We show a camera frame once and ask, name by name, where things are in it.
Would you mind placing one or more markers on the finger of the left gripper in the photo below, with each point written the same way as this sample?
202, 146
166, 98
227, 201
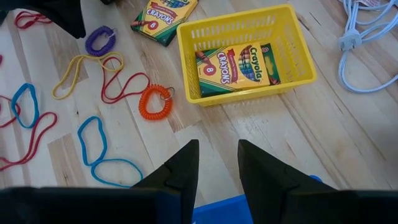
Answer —
62, 12

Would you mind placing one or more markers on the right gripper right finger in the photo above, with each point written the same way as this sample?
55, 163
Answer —
264, 186

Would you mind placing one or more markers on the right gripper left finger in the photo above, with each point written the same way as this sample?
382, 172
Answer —
183, 174

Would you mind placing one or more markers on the purple spiral wrist coil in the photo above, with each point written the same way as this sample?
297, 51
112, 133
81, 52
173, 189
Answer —
90, 43

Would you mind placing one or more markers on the yellow rubber band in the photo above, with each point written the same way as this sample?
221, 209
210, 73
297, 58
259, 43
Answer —
121, 60

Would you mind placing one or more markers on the orange spiral wrist coil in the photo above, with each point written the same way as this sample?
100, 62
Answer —
144, 104

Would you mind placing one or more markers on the Crayola crayon box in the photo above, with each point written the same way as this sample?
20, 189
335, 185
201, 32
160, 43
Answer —
233, 68
164, 18

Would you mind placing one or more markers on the long red rubber band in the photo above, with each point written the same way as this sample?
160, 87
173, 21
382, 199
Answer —
55, 119

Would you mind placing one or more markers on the yellow plastic basket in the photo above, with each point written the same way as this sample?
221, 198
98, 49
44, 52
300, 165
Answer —
182, 56

